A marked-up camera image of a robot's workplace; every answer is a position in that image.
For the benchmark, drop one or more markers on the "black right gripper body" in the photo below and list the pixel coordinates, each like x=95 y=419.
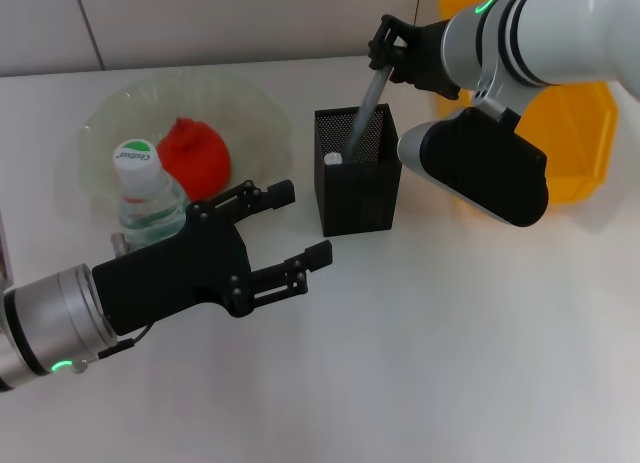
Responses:
x=425 y=58

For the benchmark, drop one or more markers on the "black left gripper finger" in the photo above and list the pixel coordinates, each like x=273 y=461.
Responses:
x=280 y=193
x=320 y=253

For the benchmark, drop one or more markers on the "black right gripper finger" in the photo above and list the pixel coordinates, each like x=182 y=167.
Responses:
x=392 y=58
x=402 y=29

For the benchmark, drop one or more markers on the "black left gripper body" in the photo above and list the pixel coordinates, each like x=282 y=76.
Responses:
x=170 y=273

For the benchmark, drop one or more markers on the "grey glitter pen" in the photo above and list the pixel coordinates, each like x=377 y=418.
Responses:
x=367 y=103

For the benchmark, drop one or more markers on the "mint green utility knife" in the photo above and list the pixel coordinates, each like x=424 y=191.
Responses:
x=332 y=159

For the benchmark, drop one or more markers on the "red orange fruit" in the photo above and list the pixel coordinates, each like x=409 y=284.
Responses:
x=200 y=158

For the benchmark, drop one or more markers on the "clear green-label water bottle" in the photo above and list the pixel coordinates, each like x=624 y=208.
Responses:
x=135 y=163

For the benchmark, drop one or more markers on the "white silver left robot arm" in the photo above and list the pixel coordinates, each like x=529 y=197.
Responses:
x=45 y=323

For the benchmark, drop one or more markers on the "black mesh pen holder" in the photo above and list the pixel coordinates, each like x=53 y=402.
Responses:
x=360 y=198

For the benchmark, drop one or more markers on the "clear glass fruit plate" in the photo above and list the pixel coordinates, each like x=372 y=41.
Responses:
x=250 y=113

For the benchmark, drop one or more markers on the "yellow plastic bin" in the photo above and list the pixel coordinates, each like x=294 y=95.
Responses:
x=575 y=133

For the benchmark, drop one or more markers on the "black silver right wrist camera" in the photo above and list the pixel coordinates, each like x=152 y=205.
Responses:
x=490 y=173

